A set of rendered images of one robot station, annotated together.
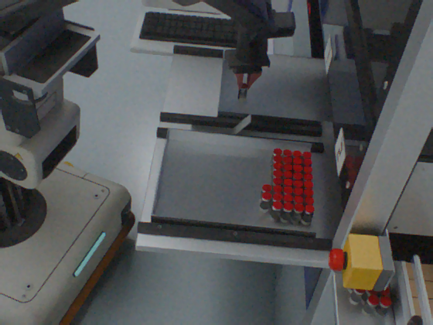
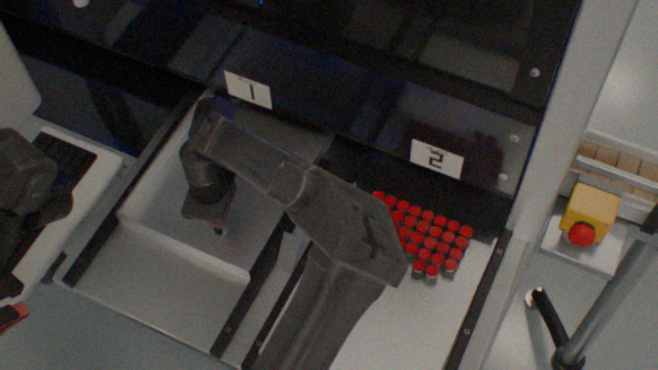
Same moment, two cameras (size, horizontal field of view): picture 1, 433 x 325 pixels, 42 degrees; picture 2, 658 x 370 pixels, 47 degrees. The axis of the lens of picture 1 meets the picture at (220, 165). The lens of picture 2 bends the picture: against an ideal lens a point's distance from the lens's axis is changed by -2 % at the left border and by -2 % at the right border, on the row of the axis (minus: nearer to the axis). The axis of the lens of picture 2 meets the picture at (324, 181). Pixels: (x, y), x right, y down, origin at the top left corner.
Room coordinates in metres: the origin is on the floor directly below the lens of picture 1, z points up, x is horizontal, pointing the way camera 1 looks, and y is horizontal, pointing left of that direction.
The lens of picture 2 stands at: (0.66, 0.44, 2.04)
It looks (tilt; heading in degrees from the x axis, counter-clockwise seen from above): 57 degrees down; 299
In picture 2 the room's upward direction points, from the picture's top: 3 degrees counter-clockwise
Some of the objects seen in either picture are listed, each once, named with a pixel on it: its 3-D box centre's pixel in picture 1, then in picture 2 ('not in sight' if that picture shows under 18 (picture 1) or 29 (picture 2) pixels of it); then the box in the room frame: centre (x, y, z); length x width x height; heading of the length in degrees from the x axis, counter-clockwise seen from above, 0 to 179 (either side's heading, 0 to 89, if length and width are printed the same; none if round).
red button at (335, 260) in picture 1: (339, 259); (582, 233); (0.58, -0.23, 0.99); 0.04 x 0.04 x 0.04; 1
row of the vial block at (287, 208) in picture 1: (286, 184); (409, 241); (0.83, -0.15, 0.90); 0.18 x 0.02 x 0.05; 0
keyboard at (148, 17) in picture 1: (205, 29); (6, 220); (1.53, 0.09, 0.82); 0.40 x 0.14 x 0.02; 91
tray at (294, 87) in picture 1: (284, 89); (231, 169); (1.17, -0.15, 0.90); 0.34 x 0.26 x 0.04; 91
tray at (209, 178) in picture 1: (236, 182); (382, 298); (0.83, -0.04, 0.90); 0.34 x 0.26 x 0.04; 90
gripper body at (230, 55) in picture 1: (248, 49); (207, 183); (1.13, -0.04, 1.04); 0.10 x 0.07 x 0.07; 105
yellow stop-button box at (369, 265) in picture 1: (364, 261); (589, 209); (0.58, -0.28, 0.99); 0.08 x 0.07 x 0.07; 91
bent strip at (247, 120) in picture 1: (220, 124); (273, 277); (1.00, 0.01, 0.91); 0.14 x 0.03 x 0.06; 91
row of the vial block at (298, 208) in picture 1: (296, 186); (415, 230); (0.83, -0.17, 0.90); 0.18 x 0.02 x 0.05; 0
